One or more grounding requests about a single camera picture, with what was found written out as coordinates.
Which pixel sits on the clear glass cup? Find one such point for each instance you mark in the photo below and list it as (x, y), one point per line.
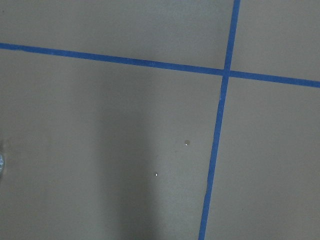
(2, 163)

